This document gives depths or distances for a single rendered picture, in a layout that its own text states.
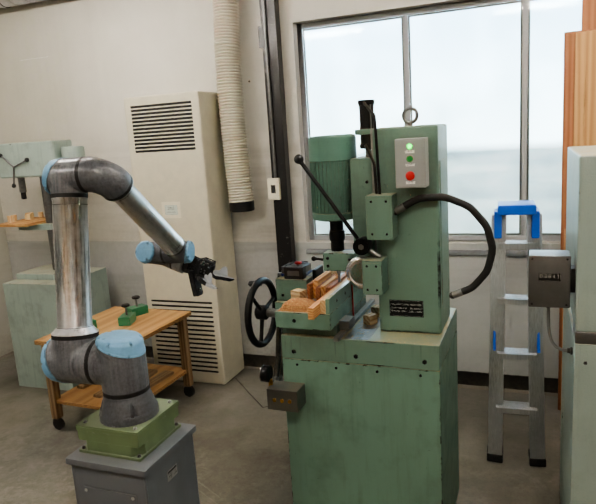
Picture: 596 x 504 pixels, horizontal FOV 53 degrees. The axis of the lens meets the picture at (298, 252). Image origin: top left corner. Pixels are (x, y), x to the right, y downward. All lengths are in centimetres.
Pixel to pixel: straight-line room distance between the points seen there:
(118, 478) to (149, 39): 284
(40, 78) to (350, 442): 338
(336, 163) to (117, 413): 111
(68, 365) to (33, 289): 207
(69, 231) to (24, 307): 219
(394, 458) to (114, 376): 101
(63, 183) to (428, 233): 121
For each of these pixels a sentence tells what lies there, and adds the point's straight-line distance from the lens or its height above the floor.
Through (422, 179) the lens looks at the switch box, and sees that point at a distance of 199.
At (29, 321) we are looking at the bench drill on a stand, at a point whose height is 46.
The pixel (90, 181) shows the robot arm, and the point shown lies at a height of 141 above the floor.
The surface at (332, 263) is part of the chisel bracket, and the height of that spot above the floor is 103.
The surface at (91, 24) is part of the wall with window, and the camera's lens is 441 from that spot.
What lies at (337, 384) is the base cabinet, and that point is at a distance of 221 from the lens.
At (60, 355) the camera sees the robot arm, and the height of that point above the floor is 87.
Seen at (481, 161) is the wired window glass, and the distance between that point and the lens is 349.
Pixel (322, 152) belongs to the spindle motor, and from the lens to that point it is 216.
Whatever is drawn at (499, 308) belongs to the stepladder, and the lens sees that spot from 283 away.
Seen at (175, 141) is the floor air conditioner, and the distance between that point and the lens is 367.
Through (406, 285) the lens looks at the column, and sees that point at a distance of 213.
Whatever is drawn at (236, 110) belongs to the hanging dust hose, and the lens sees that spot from 363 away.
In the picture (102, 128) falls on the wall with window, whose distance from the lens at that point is 435.
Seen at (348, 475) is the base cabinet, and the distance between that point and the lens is 237.
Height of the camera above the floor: 151
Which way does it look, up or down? 11 degrees down
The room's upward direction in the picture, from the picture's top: 4 degrees counter-clockwise
